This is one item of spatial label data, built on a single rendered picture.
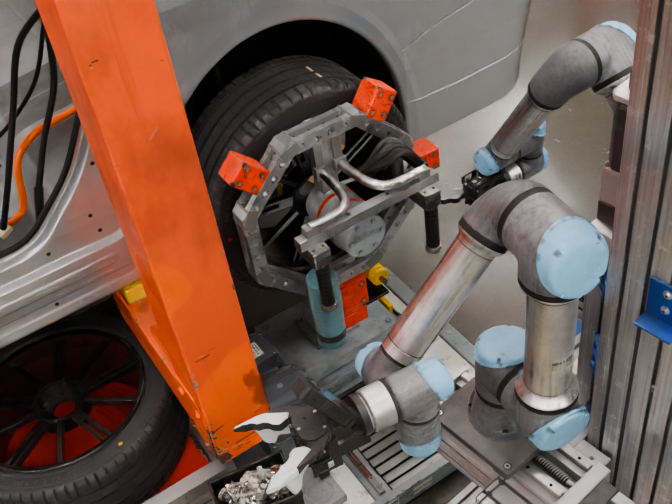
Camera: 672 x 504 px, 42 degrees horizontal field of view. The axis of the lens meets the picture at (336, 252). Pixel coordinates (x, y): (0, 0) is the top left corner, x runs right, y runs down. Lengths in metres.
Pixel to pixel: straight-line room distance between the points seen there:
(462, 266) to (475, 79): 1.41
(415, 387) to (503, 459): 0.48
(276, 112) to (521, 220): 1.00
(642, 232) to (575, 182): 2.30
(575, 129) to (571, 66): 2.11
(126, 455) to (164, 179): 0.96
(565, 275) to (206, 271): 0.80
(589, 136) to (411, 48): 1.65
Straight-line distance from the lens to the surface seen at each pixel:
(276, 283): 2.41
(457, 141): 4.06
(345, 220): 2.14
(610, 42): 2.09
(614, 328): 1.71
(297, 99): 2.25
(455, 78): 2.77
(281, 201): 2.40
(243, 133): 2.24
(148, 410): 2.48
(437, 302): 1.51
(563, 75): 2.03
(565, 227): 1.36
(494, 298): 3.29
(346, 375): 2.86
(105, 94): 1.56
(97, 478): 2.42
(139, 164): 1.65
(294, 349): 2.88
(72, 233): 2.35
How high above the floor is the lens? 2.35
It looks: 42 degrees down
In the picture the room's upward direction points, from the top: 9 degrees counter-clockwise
